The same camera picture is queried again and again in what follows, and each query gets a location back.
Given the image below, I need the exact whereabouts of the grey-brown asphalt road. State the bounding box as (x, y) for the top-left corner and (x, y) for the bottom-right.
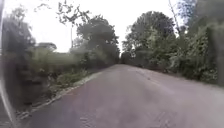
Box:
(18, 63), (224, 128)

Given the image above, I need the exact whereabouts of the row of trees and bushes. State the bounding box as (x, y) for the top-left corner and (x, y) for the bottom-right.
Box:
(119, 0), (224, 87)
(0, 1), (121, 108)

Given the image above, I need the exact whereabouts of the leaf-strewn dirt verge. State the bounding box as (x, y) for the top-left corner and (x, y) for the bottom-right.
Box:
(13, 68), (104, 121)

